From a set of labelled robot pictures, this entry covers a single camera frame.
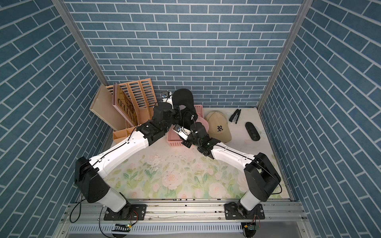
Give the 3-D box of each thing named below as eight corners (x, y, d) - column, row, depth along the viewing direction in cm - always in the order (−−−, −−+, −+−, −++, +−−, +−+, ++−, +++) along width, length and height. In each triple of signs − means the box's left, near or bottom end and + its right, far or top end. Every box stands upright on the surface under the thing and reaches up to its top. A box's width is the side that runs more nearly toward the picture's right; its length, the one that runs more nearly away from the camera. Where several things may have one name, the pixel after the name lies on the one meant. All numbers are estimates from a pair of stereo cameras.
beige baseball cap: (207, 142, 102) (208, 133, 94) (206, 120, 116) (206, 110, 107) (229, 143, 103) (232, 133, 94) (225, 120, 116) (227, 110, 107)
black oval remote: (253, 141, 103) (255, 139, 101) (243, 125, 113) (244, 122, 111) (260, 140, 104) (261, 138, 102) (249, 123, 114) (250, 121, 112)
